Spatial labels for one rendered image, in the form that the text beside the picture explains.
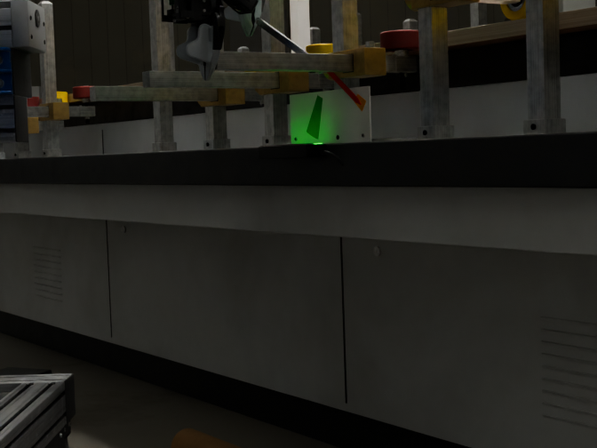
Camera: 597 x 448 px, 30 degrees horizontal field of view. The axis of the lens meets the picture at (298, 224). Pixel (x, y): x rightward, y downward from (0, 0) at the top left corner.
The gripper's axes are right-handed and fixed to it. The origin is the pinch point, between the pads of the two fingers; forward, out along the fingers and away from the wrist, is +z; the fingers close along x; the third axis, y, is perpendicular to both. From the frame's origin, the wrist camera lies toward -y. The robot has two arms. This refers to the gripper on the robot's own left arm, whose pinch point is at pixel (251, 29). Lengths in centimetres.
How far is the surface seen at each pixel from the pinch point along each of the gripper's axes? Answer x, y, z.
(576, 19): 1, -68, 5
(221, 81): 7.6, 1.9, 10.3
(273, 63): 19.9, -20.2, 9.1
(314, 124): -0.9, -13.8, 19.2
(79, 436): -13, 69, 93
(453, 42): -9.1, -40.0, 5.4
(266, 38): -7.5, 2.2, 1.1
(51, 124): -51, 118, 14
